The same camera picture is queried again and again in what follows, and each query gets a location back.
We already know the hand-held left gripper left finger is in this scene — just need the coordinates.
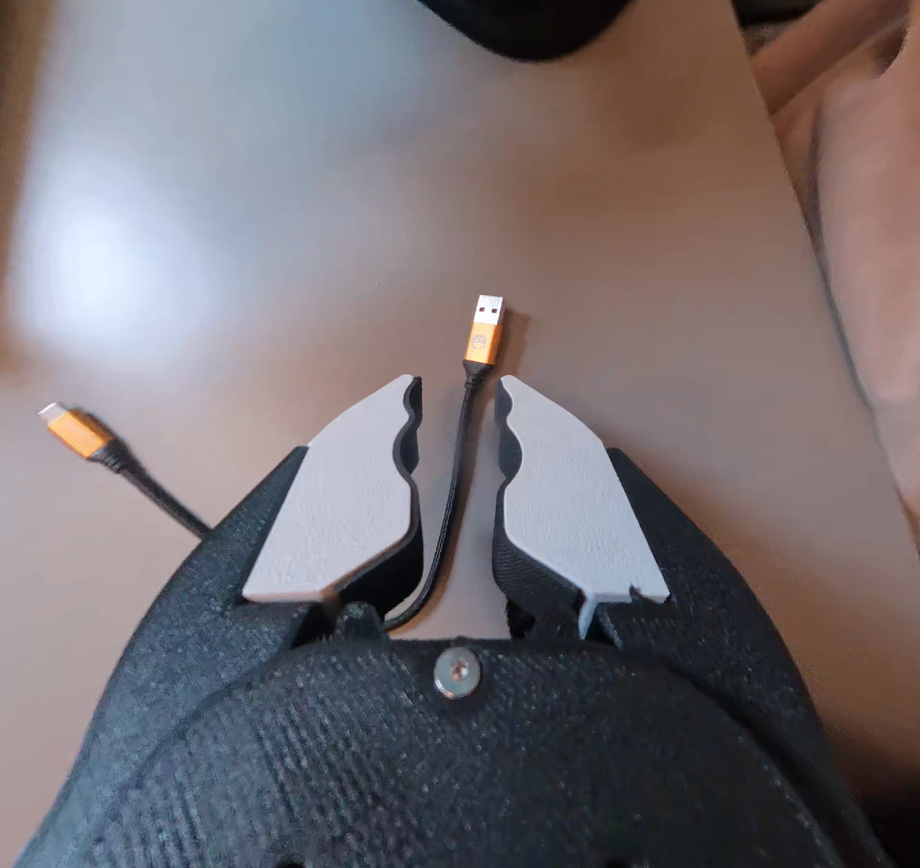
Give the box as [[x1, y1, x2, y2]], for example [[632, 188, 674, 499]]
[[241, 374, 423, 626]]

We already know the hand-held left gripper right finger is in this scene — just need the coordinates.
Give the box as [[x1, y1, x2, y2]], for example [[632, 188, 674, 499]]
[[493, 374, 671, 640]]

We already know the braided cable with orange plugs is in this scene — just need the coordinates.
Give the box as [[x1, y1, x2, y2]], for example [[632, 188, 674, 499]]
[[37, 295, 506, 632]]

